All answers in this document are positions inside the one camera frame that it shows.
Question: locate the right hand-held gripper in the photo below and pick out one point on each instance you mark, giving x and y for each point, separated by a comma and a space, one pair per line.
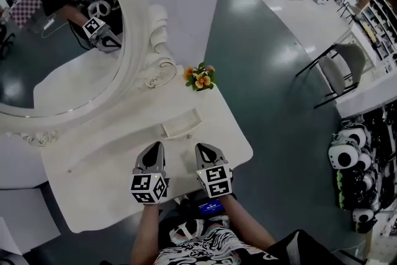
217, 180

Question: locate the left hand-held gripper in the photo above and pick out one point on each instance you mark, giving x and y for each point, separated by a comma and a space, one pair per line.
145, 186

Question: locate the person's right forearm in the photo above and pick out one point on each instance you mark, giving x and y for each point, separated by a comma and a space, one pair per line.
245, 220

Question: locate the person's left forearm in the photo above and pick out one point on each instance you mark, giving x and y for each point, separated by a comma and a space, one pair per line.
144, 232

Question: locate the white dressing table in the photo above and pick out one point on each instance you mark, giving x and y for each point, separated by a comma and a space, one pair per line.
220, 124

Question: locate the device with blue screen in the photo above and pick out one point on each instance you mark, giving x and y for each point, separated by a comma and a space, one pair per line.
211, 207

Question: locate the orange potted flowers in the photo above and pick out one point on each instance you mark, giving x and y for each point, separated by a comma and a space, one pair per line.
200, 79

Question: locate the black white patterned shirt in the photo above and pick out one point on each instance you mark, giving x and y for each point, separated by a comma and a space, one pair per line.
204, 242

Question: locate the black trousers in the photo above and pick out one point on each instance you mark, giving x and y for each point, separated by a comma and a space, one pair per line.
304, 249

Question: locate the white box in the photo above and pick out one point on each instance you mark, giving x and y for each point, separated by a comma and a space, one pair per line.
24, 220

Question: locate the pile of black white headsets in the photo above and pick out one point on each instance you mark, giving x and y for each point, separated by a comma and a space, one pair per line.
356, 164

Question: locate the white counter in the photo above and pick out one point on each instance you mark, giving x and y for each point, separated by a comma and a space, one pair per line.
366, 96

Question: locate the white storage shelf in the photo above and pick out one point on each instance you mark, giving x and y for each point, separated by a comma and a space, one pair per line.
380, 28

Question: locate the oval mirror with white ornate frame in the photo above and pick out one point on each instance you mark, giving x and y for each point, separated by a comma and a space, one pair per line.
136, 9

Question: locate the grey chair with black frame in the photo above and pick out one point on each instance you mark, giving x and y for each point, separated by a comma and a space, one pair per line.
335, 74

